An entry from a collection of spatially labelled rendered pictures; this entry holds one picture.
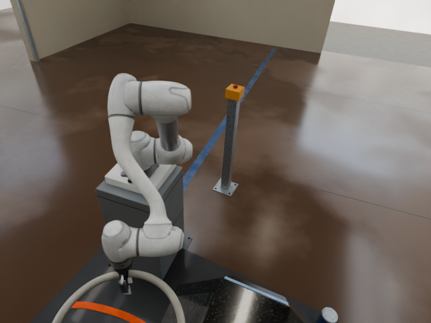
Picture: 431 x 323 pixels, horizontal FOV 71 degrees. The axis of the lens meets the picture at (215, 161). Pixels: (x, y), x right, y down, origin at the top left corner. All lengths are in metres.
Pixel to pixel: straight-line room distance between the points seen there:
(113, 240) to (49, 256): 1.68
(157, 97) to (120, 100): 0.14
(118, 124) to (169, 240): 0.47
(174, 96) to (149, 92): 0.10
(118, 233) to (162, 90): 0.55
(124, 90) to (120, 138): 0.18
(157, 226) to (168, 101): 0.47
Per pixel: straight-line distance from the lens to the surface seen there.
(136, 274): 1.37
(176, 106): 1.20
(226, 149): 2.72
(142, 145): 1.73
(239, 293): 1.46
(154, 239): 1.13
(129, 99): 1.21
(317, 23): 7.23
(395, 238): 3.16
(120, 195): 1.88
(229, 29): 7.61
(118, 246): 1.13
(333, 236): 2.90
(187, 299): 1.58
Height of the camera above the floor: 2.08
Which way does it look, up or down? 38 degrees down
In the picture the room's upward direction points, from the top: 4 degrees clockwise
